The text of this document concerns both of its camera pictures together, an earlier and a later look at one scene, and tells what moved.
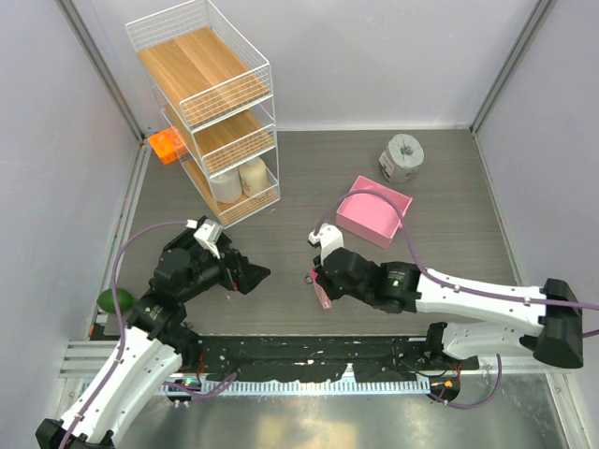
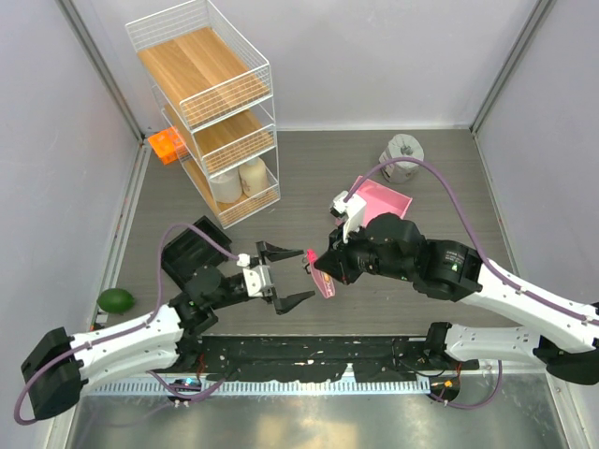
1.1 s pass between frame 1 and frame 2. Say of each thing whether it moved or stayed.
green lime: stayed
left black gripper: moved
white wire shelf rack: stayed
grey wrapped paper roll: stayed
